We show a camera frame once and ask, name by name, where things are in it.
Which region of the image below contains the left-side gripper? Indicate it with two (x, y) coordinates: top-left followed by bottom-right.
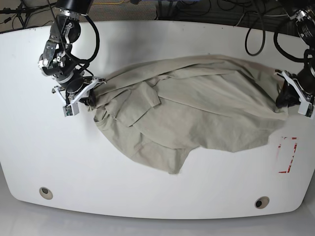
(276, 68), (315, 108)

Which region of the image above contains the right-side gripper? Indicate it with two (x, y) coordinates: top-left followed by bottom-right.
(52, 76), (106, 110)

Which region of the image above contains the beige T-shirt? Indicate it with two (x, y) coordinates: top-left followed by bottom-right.
(89, 55), (288, 174)

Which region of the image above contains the red tape rectangle marking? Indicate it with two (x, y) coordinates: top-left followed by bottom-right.
(275, 137), (298, 174)

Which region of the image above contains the black tripod stand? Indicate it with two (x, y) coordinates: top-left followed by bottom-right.
(0, 0), (41, 30)

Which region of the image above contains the right-side wrist camera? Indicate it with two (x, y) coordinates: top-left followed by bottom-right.
(63, 103), (79, 117)

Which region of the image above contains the left-side wrist camera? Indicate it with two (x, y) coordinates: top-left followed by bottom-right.
(298, 101), (315, 119)

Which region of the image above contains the yellow cable on floor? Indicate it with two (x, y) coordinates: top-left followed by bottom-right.
(94, 1), (124, 6)

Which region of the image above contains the left table cable grommet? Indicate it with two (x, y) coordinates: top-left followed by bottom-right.
(39, 187), (53, 200)

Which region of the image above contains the table cable grommet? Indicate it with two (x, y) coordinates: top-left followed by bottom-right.
(39, 187), (53, 200)
(254, 196), (270, 209)

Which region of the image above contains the right table cable grommet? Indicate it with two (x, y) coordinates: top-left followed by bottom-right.
(254, 196), (270, 209)

